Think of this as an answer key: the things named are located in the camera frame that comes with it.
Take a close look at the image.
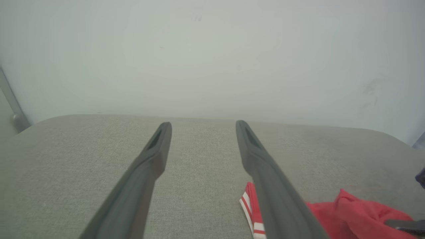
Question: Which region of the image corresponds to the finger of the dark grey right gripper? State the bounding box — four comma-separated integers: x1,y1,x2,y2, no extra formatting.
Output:
384,218,425,235

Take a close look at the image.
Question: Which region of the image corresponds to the red and white basketball jersey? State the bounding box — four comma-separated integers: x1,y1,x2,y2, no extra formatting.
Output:
239,182,425,239

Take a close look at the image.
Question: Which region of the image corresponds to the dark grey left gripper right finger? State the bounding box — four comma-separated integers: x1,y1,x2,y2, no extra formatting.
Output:
235,120,330,239

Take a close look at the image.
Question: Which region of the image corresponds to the grey metal bar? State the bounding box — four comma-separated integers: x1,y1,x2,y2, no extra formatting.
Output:
0,67,32,134

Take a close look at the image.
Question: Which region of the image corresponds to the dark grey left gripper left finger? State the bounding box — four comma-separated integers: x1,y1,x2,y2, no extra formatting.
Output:
79,121,173,239

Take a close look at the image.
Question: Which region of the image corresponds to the grey fabric sofa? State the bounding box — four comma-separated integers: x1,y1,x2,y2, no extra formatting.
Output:
0,90,425,239

